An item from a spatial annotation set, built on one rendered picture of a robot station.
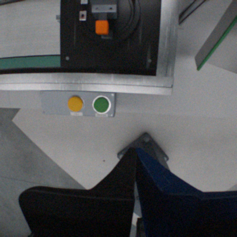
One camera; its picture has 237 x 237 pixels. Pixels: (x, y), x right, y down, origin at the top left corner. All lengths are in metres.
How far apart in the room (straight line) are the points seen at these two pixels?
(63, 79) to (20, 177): 2.01
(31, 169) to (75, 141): 1.59
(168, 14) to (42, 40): 0.35
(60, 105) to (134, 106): 0.23
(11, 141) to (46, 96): 1.64
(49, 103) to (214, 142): 0.60
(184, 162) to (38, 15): 0.71
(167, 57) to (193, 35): 0.17
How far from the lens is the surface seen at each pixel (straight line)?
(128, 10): 0.35
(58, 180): 1.99
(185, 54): 0.50
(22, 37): 0.51
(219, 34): 0.31
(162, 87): 0.37
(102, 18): 0.27
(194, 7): 0.40
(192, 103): 0.52
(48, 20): 0.48
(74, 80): 0.37
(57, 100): 0.40
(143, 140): 0.49
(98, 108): 0.35
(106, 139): 0.51
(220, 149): 0.66
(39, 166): 1.98
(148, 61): 0.35
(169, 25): 0.40
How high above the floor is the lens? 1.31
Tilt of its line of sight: 73 degrees down
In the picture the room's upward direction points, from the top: 175 degrees counter-clockwise
